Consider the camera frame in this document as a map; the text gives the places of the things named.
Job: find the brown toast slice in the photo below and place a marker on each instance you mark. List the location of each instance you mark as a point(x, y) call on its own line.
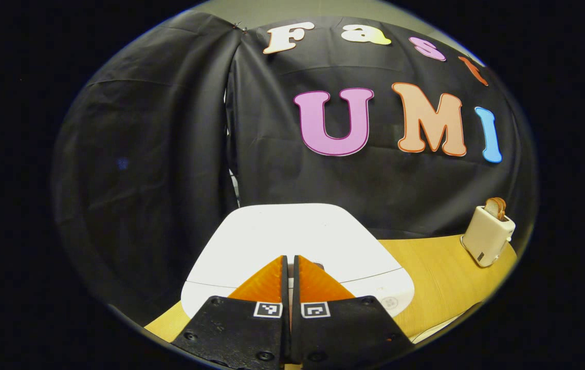
point(495, 208)

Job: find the black backdrop cloth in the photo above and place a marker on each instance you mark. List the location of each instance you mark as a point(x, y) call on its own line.
point(143, 154)

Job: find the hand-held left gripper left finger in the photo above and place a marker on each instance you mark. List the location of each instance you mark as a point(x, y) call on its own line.
point(241, 334)

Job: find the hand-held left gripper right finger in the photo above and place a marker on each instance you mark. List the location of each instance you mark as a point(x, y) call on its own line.
point(344, 334)

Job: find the white rice cooker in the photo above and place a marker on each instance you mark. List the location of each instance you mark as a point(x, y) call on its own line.
point(292, 231)

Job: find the white toaster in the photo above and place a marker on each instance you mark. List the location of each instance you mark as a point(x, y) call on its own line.
point(488, 239)

